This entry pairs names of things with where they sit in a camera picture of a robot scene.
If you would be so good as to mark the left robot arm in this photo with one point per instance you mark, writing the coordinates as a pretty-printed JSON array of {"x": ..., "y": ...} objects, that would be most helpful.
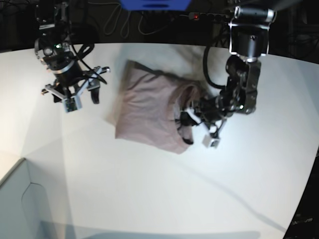
[{"x": 248, "y": 41}]

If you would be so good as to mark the blue plastic object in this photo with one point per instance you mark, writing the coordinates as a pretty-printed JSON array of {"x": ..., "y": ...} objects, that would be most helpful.
[{"x": 141, "y": 5}]

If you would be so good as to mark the black power strip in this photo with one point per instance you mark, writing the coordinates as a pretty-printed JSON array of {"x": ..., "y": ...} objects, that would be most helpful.
[{"x": 218, "y": 18}]

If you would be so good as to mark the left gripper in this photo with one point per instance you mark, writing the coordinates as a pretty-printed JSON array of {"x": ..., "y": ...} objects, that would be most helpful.
[{"x": 211, "y": 119}]

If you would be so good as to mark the mauve t-shirt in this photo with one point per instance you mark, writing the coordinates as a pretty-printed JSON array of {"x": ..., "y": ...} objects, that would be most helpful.
[{"x": 149, "y": 108}]

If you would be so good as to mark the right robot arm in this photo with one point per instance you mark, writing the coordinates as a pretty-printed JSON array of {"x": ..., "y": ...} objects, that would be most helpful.
[{"x": 55, "y": 50}]

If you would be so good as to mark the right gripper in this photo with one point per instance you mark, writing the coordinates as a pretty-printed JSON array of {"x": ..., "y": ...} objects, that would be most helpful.
[{"x": 68, "y": 88}]

